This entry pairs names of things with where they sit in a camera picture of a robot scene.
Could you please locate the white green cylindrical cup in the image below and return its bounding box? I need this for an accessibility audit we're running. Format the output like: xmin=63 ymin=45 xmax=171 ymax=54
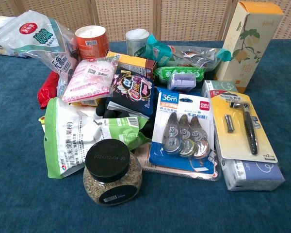
xmin=125 ymin=28 xmax=150 ymax=58

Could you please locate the pink white powder bag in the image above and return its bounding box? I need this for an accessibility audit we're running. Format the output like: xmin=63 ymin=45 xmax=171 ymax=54
xmin=62 ymin=57 xmax=119 ymax=103

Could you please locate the green wet wipes pack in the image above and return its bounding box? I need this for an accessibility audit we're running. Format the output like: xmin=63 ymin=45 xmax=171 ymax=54
xmin=153 ymin=66 xmax=206 ymax=83

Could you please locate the orange cardboard box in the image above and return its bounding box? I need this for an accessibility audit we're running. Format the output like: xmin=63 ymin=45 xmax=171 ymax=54
xmin=106 ymin=51 xmax=158 ymax=80

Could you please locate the small purple plastic case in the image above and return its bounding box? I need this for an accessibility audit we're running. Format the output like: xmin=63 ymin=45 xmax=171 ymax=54
xmin=167 ymin=72 xmax=197 ymax=90

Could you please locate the clear teal snack bag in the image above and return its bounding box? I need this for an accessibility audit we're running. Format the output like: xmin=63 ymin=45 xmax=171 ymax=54
xmin=168 ymin=45 xmax=232 ymax=71

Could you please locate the glass spice jar black lid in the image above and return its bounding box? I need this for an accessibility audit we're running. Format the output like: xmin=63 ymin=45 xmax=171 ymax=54
xmin=83 ymin=139 xmax=143 ymax=207

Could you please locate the tall cream pomelo print box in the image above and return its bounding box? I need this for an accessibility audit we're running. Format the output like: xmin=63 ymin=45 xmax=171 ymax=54
xmin=213 ymin=0 xmax=284 ymax=94

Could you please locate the yellow razor blister pack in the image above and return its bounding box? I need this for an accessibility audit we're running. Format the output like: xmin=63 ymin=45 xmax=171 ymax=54
xmin=209 ymin=90 xmax=279 ymax=165

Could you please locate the blue correction tape blister pack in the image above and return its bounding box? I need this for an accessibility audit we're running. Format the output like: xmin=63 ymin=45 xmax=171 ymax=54
xmin=148 ymin=87 xmax=218 ymax=175

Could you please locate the blue tissue pack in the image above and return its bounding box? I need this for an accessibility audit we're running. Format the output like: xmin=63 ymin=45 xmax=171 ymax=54
xmin=200 ymin=80 xmax=286 ymax=192

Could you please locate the orange cylindrical can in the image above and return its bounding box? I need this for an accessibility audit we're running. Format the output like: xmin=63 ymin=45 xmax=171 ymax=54
xmin=74 ymin=25 xmax=111 ymax=61

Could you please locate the clear bag green white label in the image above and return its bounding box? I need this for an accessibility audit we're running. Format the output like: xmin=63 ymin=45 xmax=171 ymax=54
xmin=0 ymin=10 xmax=78 ymax=98

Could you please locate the teal plastic pouch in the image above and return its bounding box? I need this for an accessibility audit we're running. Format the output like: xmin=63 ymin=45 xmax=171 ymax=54
xmin=145 ymin=33 xmax=173 ymax=67

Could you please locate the red snack bag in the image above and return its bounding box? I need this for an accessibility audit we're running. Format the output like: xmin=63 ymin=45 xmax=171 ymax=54
xmin=37 ymin=71 xmax=60 ymax=110

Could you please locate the green white corn starch bag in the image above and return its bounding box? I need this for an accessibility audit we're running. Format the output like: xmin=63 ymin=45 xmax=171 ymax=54
xmin=44 ymin=97 xmax=152 ymax=180

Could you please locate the folding lattice screen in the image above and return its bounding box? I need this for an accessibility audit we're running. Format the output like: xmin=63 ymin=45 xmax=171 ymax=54
xmin=0 ymin=0 xmax=291 ymax=42

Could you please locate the dark sanitary pad pack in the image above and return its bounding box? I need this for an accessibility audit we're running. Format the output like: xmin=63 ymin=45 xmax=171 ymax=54
xmin=105 ymin=67 xmax=155 ymax=119

